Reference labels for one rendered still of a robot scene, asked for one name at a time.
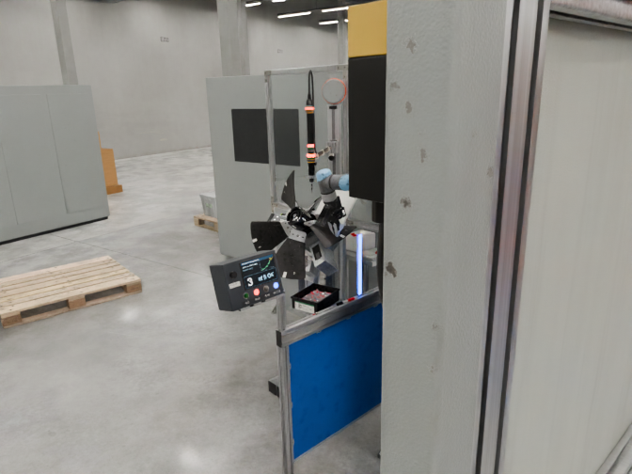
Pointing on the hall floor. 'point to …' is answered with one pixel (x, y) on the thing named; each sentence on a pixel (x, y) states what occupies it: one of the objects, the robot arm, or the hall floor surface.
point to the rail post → (286, 409)
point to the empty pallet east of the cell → (63, 288)
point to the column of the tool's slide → (336, 135)
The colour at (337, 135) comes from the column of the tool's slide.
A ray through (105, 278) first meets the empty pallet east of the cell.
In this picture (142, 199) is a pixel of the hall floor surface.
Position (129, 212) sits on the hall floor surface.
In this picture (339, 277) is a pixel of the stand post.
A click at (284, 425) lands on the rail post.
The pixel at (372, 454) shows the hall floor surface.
